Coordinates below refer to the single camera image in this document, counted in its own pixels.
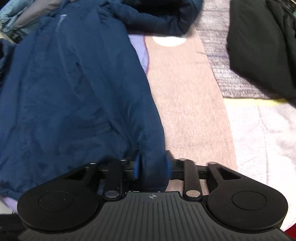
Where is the navy blue jacket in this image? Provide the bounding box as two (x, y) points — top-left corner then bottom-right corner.
(1, 1), (202, 200)

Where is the pink grey knit blanket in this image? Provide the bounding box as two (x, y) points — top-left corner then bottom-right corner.
(143, 0), (296, 186)

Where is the black folded garment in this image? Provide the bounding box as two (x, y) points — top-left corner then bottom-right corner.
(227, 1), (295, 102)

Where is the light blue quilt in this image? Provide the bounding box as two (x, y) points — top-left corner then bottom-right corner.
(1, 0), (34, 33)

